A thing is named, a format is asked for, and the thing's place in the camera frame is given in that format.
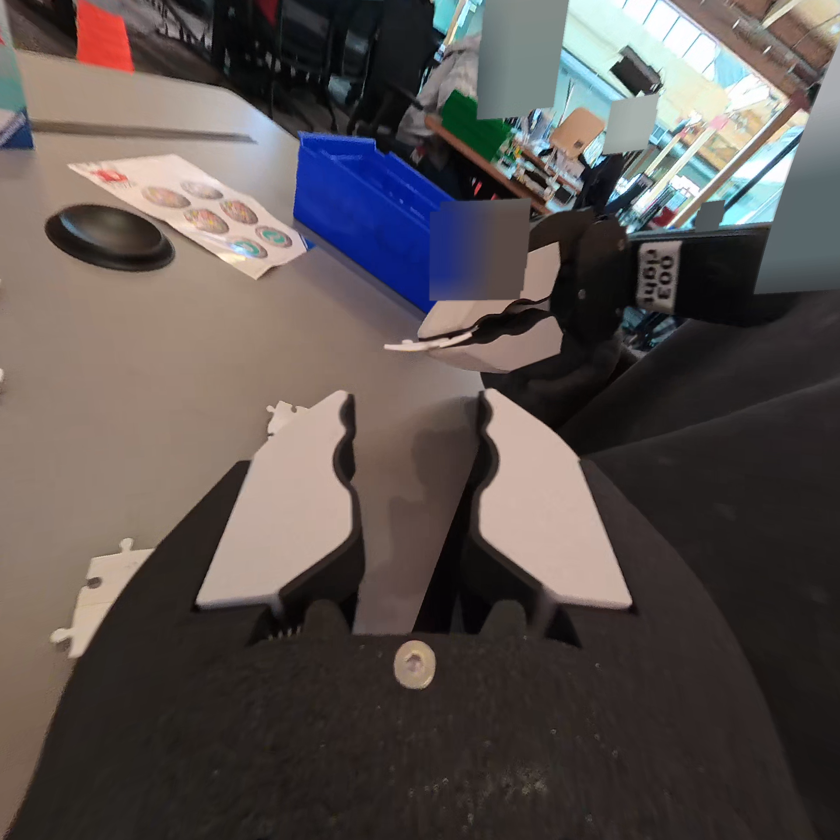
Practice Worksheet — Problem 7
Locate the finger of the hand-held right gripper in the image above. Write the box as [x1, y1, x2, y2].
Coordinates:
[420, 244, 563, 342]
[425, 307, 565, 375]

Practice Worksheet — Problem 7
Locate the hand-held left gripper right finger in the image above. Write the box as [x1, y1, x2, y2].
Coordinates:
[453, 388, 634, 636]

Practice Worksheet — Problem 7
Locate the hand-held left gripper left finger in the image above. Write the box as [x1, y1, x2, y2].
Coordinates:
[195, 390, 365, 636]

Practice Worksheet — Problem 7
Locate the single white puzzle piece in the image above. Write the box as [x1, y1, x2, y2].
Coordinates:
[384, 330, 475, 354]

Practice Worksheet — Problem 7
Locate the printed puzzle box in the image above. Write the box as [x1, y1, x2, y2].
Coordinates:
[0, 0, 35, 151]

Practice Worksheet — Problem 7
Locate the cluttered wooden table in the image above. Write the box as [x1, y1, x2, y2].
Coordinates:
[425, 115, 585, 217]

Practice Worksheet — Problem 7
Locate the green plastic crate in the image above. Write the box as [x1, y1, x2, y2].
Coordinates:
[441, 91, 516, 157]

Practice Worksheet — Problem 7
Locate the person's dark clothing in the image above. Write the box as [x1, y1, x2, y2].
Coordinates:
[558, 289, 840, 840]

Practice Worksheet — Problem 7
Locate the blue plastic bin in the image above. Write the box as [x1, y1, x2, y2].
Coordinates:
[293, 131, 460, 314]

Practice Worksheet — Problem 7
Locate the black hanging monitor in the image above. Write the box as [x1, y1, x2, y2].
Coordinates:
[609, 46, 664, 94]

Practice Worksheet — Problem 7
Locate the black office chair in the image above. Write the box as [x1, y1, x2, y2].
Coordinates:
[217, 0, 342, 126]
[348, 0, 437, 135]

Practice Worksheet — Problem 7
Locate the white paper sheet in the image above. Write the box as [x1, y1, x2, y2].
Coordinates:
[68, 154, 311, 281]

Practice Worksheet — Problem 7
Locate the black round table grommet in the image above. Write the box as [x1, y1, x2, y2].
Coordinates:
[44, 204, 177, 272]

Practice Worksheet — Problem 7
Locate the orange ribbed cone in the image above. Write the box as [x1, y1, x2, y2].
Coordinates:
[75, 0, 136, 74]

